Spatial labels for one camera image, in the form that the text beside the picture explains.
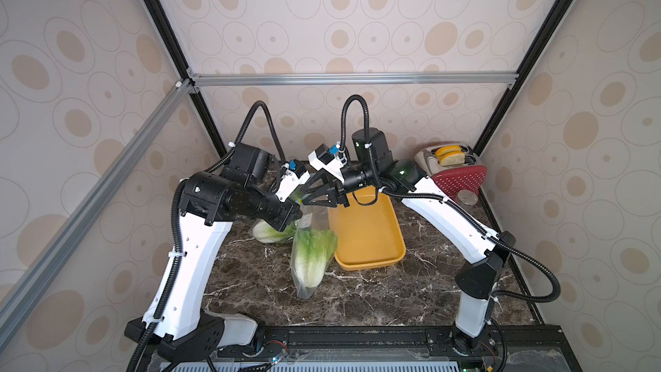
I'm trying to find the pale bread slice in toaster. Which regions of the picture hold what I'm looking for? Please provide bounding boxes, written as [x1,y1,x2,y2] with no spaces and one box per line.
[438,152,466,167]

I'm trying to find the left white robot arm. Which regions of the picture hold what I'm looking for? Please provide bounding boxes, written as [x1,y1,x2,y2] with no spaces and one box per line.
[125,143,310,371]

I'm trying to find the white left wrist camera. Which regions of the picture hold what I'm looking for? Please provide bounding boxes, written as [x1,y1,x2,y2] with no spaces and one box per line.
[275,159,311,203]

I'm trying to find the aluminium rail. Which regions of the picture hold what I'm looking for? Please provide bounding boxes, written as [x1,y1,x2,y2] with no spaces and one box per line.
[191,71,519,87]
[1,79,193,351]

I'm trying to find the clear plastic bag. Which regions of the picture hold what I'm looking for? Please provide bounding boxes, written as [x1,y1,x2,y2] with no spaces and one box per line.
[290,205,337,300]

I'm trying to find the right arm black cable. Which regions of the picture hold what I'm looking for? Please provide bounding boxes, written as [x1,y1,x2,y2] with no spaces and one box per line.
[339,94,562,305]

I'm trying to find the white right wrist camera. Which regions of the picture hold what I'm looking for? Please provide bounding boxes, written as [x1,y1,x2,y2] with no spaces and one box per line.
[308,144,349,182]

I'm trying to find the yellow plastic tray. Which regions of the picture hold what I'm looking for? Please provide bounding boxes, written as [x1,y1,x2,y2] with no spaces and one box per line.
[328,187,406,270]

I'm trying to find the black corner frame post right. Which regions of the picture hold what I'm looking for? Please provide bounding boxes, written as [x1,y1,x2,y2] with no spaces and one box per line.
[472,0,600,156]

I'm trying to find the aluminium rail back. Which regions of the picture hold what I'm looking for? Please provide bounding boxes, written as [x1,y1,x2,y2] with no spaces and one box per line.
[191,71,519,87]

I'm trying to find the black corner frame post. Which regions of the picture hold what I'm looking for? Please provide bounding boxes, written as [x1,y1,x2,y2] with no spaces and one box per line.
[472,0,600,156]
[142,0,227,156]

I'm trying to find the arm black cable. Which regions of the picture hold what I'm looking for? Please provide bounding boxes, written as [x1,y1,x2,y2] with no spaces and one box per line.
[126,100,287,372]
[339,94,562,305]

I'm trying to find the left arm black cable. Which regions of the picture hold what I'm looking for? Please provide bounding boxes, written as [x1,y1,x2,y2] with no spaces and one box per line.
[126,100,287,372]

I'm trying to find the chinese cabbage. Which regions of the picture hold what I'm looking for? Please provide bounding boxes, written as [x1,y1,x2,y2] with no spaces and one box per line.
[290,228,337,300]
[251,219,300,245]

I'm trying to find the black corner frame post left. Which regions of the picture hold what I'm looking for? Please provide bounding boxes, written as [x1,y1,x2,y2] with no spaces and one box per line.
[142,0,227,156]

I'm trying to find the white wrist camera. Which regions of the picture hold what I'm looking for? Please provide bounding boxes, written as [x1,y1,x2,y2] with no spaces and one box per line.
[308,144,349,182]
[275,159,311,203]

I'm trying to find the aluminium rail left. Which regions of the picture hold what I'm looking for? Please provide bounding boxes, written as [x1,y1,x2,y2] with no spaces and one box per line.
[1,79,193,351]

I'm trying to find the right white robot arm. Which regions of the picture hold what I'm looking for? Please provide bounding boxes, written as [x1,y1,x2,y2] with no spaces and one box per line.
[303,127,514,339]

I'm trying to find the yellow bread slice in toaster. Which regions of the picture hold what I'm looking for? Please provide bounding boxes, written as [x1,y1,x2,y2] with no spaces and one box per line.
[434,145,463,158]

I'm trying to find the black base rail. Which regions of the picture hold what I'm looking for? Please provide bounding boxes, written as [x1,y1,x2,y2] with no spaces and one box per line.
[137,325,581,371]

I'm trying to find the red and silver toaster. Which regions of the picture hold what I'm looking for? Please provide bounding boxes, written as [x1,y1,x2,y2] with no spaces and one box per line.
[414,144,487,199]

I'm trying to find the clear jar with metal lid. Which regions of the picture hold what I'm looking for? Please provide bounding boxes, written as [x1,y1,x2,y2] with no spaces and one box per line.
[457,189,479,209]

